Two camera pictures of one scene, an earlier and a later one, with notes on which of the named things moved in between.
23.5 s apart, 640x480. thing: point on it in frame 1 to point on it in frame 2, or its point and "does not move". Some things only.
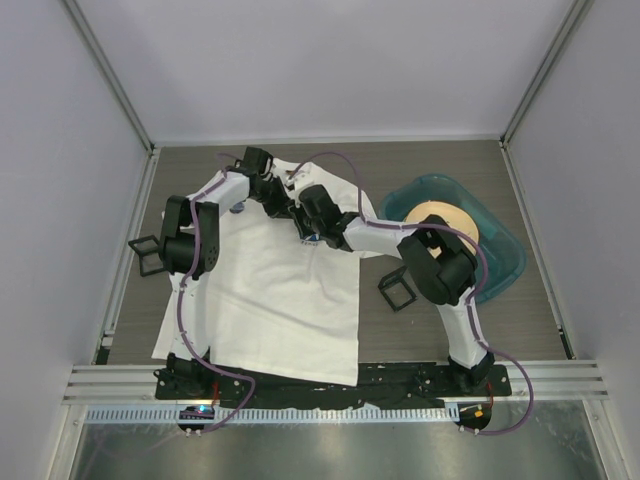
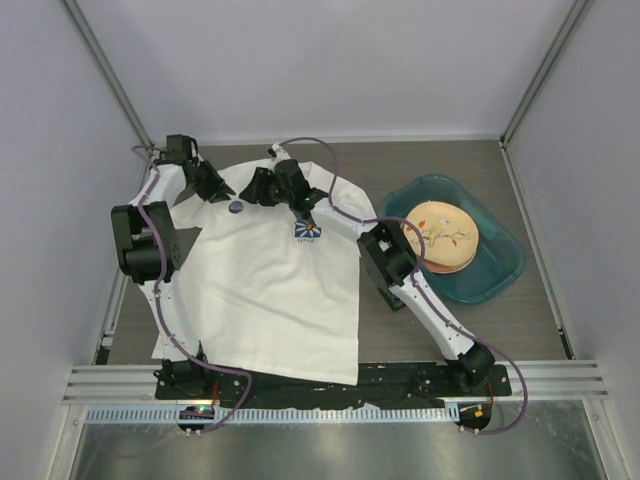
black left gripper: [282, 203] to [218, 190]
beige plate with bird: [453, 216] does not move
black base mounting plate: [384, 384] does not move
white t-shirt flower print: [278, 303] does not move
